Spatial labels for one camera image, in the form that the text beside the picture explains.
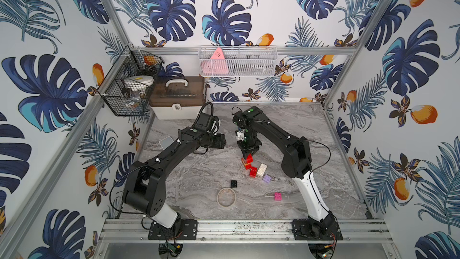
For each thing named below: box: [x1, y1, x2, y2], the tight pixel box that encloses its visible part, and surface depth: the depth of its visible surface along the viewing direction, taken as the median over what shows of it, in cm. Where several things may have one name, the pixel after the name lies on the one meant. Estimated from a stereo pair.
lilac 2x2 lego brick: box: [262, 173, 272, 183], surface depth 90 cm
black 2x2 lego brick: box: [230, 179, 238, 189], surface depth 87 cm
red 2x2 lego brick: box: [249, 166, 258, 179], surface depth 92 cm
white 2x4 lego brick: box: [256, 163, 268, 179], surface depth 92 cm
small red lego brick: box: [246, 153, 254, 165], surface depth 88 cm
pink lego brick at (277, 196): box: [273, 191, 283, 201], surface depth 84 cm
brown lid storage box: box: [149, 76, 207, 120], surface depth 105 cm
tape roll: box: [216, 187, 237, 207], surface depth 84 cm
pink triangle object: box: [202, 47, 229, 75], surface depth 92 cm
